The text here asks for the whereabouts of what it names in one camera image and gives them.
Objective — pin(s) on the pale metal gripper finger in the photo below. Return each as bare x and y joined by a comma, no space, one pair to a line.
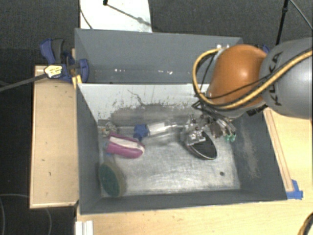
195,125
194,138

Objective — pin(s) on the black oval object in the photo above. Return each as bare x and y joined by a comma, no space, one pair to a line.
207,152

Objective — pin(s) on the clear bottle with blue top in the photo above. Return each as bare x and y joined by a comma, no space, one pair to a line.
161,132

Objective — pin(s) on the grey metal bin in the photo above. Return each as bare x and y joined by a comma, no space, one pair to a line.
171,177

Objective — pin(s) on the purple and white toy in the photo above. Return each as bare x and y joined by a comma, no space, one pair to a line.
124,147

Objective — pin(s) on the small clear glass thing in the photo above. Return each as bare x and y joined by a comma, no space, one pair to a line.
108,128

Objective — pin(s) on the green and yellow round sponge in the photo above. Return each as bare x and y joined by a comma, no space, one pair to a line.
110,180

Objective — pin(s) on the pale wood board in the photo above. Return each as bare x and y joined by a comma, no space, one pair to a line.
55,143

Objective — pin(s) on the black cylinder on white bracket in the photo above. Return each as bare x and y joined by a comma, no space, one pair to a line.
255,111

